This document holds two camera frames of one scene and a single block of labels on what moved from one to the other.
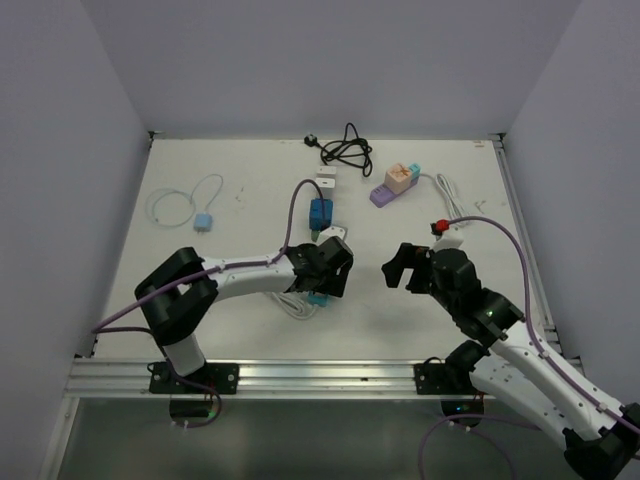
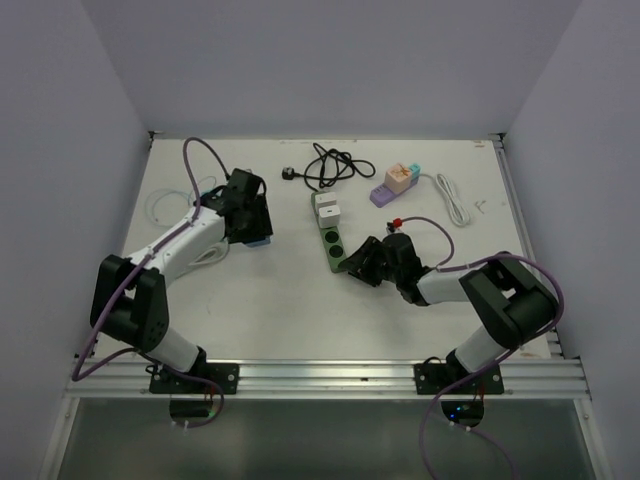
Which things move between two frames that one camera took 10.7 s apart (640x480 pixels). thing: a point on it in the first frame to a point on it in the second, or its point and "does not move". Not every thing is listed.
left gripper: x=334 y=284 to x=261 y=226
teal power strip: x=317 y=299 to x=258 y=243
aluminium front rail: x=129 y=379 does not move
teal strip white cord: x=293 y=307 to x=222 y=250
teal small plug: x=415 y=170 does not move
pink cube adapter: x=398 y=178 does not move
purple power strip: x=382 y=196 does not move
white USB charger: x=326 y=187 to x=329 y=216
